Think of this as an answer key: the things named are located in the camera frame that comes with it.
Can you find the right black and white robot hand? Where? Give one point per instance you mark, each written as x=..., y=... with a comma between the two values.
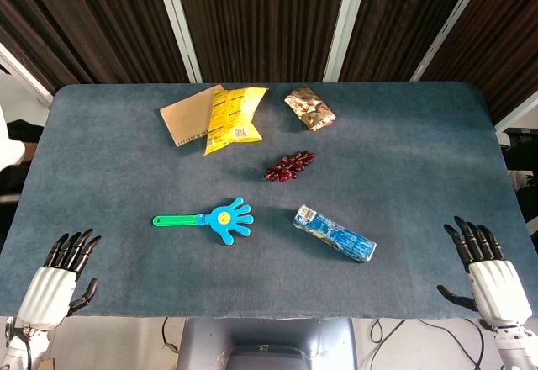
x=498, y=290

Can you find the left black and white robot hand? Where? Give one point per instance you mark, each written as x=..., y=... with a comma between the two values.
x=46, y=294

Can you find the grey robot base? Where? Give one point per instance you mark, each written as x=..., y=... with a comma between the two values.
x=269, y=342

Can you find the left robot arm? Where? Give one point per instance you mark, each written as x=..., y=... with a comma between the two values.
x=19, y=347

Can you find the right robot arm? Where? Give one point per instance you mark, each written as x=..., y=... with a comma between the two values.
x=516, y=347

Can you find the black equipment stand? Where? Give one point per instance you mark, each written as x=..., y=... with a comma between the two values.
x=523, y=155

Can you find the blue table cloth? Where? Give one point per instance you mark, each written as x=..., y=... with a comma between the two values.
x=126, y=168

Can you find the white rounded object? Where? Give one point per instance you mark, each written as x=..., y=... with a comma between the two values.
x=8, y=143

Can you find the blue cookie box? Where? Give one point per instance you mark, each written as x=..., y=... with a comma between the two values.
x=336, y=235

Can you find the brown spiral notebook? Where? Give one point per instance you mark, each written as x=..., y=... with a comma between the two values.
x=185, y=119

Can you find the bunch of red grapes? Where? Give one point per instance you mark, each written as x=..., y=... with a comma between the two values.
x=290, y=165

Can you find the gold and red snack bag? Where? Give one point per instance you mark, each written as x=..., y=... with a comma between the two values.
x=310, y=108

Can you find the yellow snack bag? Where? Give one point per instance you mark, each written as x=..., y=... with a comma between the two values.
x=235, y=113

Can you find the white partition post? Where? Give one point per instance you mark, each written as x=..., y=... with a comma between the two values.
x=452, y=25
x=345, y=25
x=25, y=73
x=519, y=111
x=178, y=25

